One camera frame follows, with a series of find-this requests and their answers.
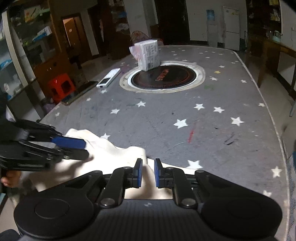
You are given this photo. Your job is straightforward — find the red plastic stool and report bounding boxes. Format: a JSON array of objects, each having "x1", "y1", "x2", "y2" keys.
[{"x1": 46, "y1": 73, "x2": 76, "y2": 104}]

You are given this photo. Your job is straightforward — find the water dispenser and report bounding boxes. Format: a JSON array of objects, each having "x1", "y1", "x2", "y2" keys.
[{"x1": 206, "y1": 9, "x2": 218, "y2": 47}]

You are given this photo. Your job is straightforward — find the white refrigerator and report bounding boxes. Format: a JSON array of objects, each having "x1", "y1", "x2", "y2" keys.
[{"x1": 223, "y1": 7, "x2": 240, "y2": 51}]

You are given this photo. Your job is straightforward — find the person's left hand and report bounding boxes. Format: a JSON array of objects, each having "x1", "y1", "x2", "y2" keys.
[{"x1": 1, "y1": 171, "x2": 22, "y2": 188}]

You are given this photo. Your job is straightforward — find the white paper-wrapped package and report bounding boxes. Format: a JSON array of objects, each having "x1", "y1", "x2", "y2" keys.
[{"x1": 129, "y1": 40, "x2": 160, "y2": 71}]

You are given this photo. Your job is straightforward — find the grey star-pattern table cover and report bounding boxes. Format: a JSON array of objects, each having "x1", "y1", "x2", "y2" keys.
[{"x1": 42, "y1": 46, "x2": 288, "y2": 240}]

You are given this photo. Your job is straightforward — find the cream white garment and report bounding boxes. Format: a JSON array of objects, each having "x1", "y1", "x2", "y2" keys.
[{"x1": 14, "y1": 128, "x2": 204, "y2": 200}]

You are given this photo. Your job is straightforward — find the wooden side table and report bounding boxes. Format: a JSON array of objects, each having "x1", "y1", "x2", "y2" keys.
[{"x1": 245, "y1": 33, "x2": 295, "y2": 100}]

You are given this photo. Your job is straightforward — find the shelf cabinet with boxes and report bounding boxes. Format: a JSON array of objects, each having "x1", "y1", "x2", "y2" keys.
[{"x1": 1, "y1": 1, "x2": 59, "y2": 100}]

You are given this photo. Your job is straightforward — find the round induction cooktop inset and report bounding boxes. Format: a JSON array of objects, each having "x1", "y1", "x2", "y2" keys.
[{"x1": 119, "y1": 61, "x2": 206, "y2": 93}]

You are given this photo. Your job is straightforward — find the black flat tablet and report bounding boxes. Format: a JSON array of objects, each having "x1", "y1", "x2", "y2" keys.
[{"x1": 61, "y1": 81, "x2": 98, "y2": 105}]

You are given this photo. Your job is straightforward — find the white remote control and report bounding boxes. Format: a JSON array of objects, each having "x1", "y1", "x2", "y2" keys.
[{"x1": 96, "y1": 68, "x2": 121, "y2": 88}]

